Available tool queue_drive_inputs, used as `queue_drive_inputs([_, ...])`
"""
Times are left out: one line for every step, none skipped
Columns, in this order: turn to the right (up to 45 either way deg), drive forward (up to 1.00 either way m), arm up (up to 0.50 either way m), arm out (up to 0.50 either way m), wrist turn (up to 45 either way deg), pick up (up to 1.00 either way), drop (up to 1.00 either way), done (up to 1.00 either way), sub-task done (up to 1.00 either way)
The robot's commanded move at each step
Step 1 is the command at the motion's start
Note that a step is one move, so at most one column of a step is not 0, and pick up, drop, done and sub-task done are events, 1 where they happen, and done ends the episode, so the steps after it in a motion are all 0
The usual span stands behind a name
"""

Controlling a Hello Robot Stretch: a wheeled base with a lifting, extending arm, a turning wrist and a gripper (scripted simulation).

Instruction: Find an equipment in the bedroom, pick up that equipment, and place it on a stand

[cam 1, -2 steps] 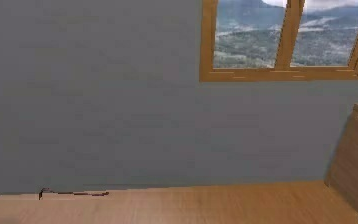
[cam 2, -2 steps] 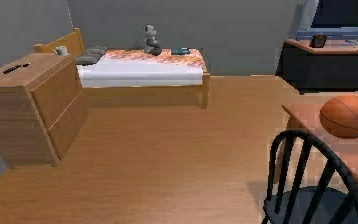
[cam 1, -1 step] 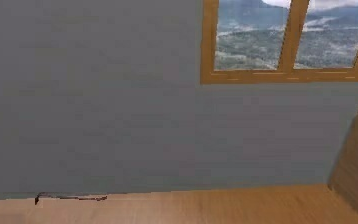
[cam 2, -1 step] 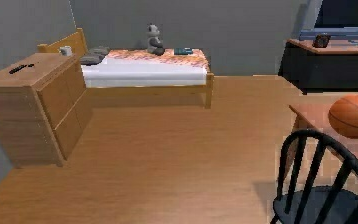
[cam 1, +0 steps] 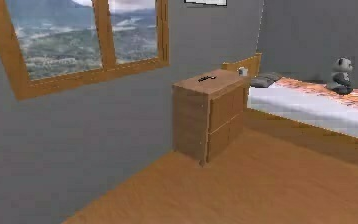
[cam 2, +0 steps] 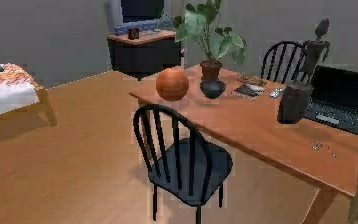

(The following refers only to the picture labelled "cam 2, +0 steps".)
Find black stand with wooden top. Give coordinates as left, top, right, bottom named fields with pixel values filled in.
left=106, top=29, right=185, bottom=80

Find orange basketball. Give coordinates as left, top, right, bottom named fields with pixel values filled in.
left=155, top=67, right=190, bottom=102

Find dark statue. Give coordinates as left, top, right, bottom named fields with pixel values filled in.
left=300, top=17, right=331, bottom=84

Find dark bowl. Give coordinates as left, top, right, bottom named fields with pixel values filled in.
left=199, top=79, right=227, bottom=100

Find window with dark pane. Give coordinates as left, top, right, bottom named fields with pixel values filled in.
left=108, top=0, right=173, bottom=27

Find black laptop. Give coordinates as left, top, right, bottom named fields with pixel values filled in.
left=303, top=65, right=358, bottom=136

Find brown wooden table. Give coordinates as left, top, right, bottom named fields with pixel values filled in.
left=129, top=63, right=358, bottom=224

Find dark grey vase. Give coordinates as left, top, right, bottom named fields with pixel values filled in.
left=276, top=82, right=313, bottom=125

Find bed with patterned cover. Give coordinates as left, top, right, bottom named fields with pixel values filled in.
left=0, top=63, right=59, bottom=128

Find brown patterned book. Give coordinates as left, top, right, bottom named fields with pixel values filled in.
left=236, top=73, right=268, bottom=87

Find green potted house plant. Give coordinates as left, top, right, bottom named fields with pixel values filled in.
left=172, top=0, right=248, bottom=81

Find small dark alarm clock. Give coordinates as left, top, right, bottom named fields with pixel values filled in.
left=127, top=27, right=141, bottom=41

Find dark book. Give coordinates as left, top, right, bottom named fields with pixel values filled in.
left=232, top=83, right=266, bottom=101

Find small metal keys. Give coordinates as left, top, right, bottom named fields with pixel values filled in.
left=309, top=139, right=338, bottom=159

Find blue patterned box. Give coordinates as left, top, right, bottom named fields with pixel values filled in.
left=114, top=18, right=175, bottom=36

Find black spindle-back chair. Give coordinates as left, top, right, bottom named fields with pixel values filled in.
left=260, top=40, right=311, bottom=84
left=132, top=103, right=234, bottom=224

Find grey remote control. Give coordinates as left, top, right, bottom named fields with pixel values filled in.
left=269, top=87, right=285, bottom=99

